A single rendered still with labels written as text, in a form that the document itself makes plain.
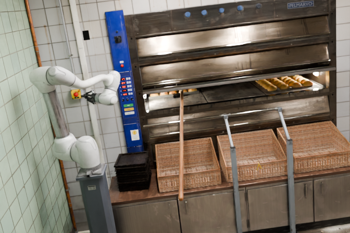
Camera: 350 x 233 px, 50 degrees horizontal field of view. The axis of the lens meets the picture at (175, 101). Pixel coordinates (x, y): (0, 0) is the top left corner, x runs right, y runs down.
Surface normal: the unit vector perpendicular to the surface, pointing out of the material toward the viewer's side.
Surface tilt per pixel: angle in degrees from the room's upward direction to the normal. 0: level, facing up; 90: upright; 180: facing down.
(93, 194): 90
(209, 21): 90
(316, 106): 70
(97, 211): 90
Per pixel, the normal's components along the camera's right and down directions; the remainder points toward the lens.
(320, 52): 0.02, -0.09
